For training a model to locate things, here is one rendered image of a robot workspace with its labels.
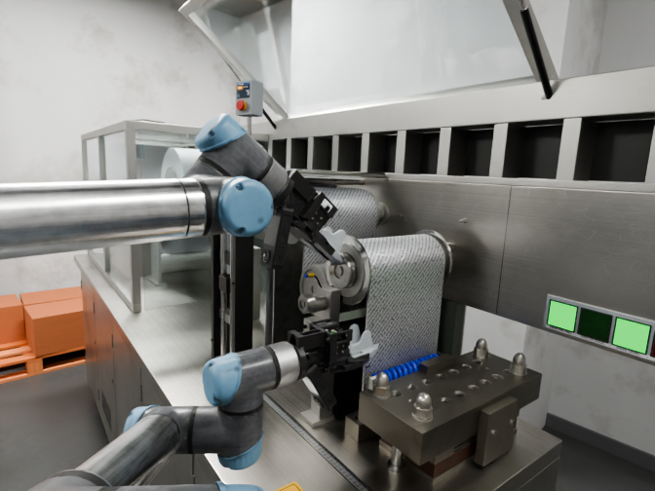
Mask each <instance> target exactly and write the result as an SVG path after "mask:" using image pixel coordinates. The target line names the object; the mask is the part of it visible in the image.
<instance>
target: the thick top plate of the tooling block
mask: <svg viewBox="0 0 655 491"><path fill-rule="evenodd" d="M473 352H474V351H472V352H469V353H466V354H463V355H461V356H458V357H455V361H454V364H453V365H450V366H448V367H445V368H443V369H440V370H437V371H435V372H432V373H429V374H426V373H424V372H422V371H420V370H418V371H415V372H412V373H410V374H407V375H405V376H402V377H400V378H397V379H394V380H391V381H389V385H390V387H391V388H390V393H391V396H390V397H389V398H386V399H380V398H376V397H374V396H373V395H372V390H370V389H367V390H364V391H361V392H360V400H359V417H358V420H360V421H361V422H362V423H364V424H365V425H366V426H368V427H369V428H370V429H372V430H373V431H374V432H375V433H377V434H378V435H380V436H381V437H382V438H384V439H385V440H386V441H388V442H389V443H390V444H392V445H393V446H394V447H396V448H397V449H398V450H400V451H401V452H402V453H404V454H405V455H406V456H407V457H408V458H409V459H411V460H412V461H413V462H415V463H416V464H417V465H419V466H421V465H422V464H424V463H426V462H428V461H429V460H431V459H433V458H435V457H437V456H438V455H440V454H442V453H444V451H446V450H448V449H450V448H451V447H453V446H455V445H457V444H458V443H460V442H462V441H464V440H466V439H467V438H469V437H471V436H473V435H474V434H477V433H478V429H479V421H480V413H481V409H483V408H485V407H487V406H489V405H490V404H492V403H494V402H496V401H498V400H500V399H502V398H503V397H506V396H511V397H514V398H516V399H517V400H518V406H517V411H518V410H519V409H521V408H523V407H525V406H526V405H528V404H530V403H531V402H532V401H534V400H536V399H538V398H539V393H540V386H541V379H542V373H539V372H537V371H534V370H532V369H529V368H527V369H526V372H527V374H526V375H524V376H519V375H516V374H513V373H511V372H510V371H509V368H510V366H511V362H510V361H509V360H507V359H503V358H501V357H498V356H496V355H494V354H492V353H488V359H477V358H475V357H473ZM420 393H427V394H428V395H429V396H430V398H431V401H432V404H431V405H432V407H433V420H432V421H431V422H419V421H417V420H415V419H414V418H413V417H412V412H413V404H414V403H415V402H416V398H417V396H418V395H419V394H420Z"/></svg>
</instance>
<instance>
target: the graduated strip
mask: <svg viewBox="0 0 655 491"><path fill-rule="evenodd" d="M263 400H264V401H265V402H266V403H267V404H268V405H269V406H270V407H271V408H272V409H273V410H274V411H275V412H276V413H277V414H279V415H280V416H281V417H282V418H283V419H284V420H285V421H286V422H287V423H288V424H289V425H290V426H291V427H292V428H293V429H294V430H295V431H296V432H297V433H298V434H299V435H301V436H302V437H303V438H304V439H305V440H306V441H307V442H308V443H309V444H310V445H311V446H312V447H313V448H314V449H315V450H316V451H317V452H318V453H319V454H320V455H321V456H322V457H323V458H325V459H326V460H327V461H328V462H329V463H330V464H331V465H332V466H333V467H334V468H335V469H336V470H337V471H338V472H339V473H340V474H341V475H342V476H343V477H344V478H345V479H347V480H348V481H349V482H350V483H351V484H352V485H353V486H354V487H355V488H356V489H357V490H358V491H372V490H371V489H370V488H369V487H368V486H367V485H366V484H365V483H364V482H363V481H362V480H360V479H359V478H358V477H357V476H356V475H355V474H354V473H353V472H352V471H351V470H349V469H348V468H347V467H346V466H345V465H344V464H343V463H342V462H341V461H340V460H339V459H337V458H336V457H335V456H334V455H333V454H332V453H331V452H330V451H329V450H328V449H327V448H325V447H324V446H323V445H322V444H321V443H320V442H319V441H318V440H317V439H316V438H315V437H313V436H312V435H311V434H310V433H309V432H308V431H307V430H306V429H305V428H304V427H302V426H301V425H300V424H299V423H298V422H297V421H296V420H295V419H294V418H293V417H292V416H291V415H289V414H288V413H287V412H286V410H285V409H284V408H283V407H282V406H281V405H280V404H278V403H277V402H276V401H275V400H274V399H273V398H271V397H270V396H269V395H268V394H266V393H265V392H264V393H263Z"/></svg>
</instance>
